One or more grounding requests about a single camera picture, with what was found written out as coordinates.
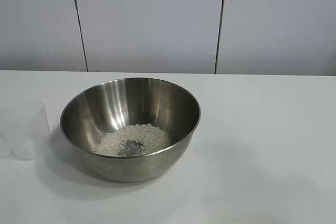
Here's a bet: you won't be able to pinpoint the white rice grains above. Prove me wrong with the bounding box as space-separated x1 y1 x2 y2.
93 123 171 157

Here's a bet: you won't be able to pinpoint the stainless steel mixing bowl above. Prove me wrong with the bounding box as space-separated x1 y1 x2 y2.
59 77 202 183

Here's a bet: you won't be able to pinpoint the clear plastic measuring cup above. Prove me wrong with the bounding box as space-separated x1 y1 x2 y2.
0 101 51 161

